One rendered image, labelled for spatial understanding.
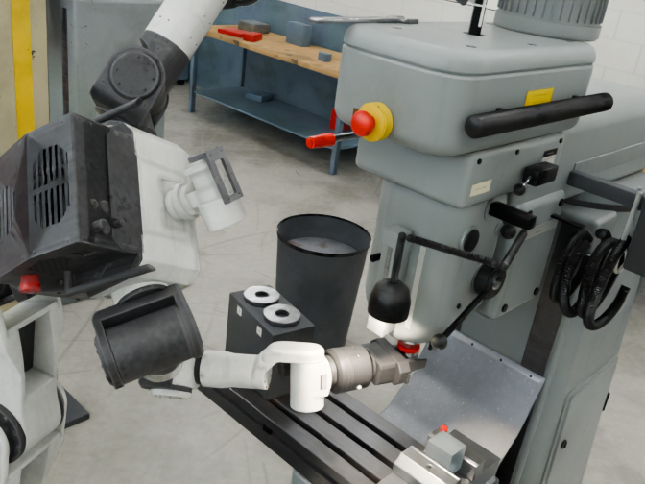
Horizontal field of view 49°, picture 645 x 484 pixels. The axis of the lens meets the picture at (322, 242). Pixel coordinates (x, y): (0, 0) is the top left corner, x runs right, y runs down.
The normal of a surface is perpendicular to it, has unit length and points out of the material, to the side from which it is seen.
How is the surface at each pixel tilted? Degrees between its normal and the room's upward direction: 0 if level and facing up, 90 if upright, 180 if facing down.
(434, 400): 45
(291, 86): 90
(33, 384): 6
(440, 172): 90
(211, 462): 0
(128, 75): 61
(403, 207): 90
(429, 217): 90
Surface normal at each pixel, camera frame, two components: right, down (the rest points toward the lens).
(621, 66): -0.69, 0.22
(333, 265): 0.22, 0.49
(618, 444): 0.13, -0.90
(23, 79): 0.71, 0.37
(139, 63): 0.17, -0.06
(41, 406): 0.93, 0.12
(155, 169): 0.85, -0.25
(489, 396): -0.55, -0.23
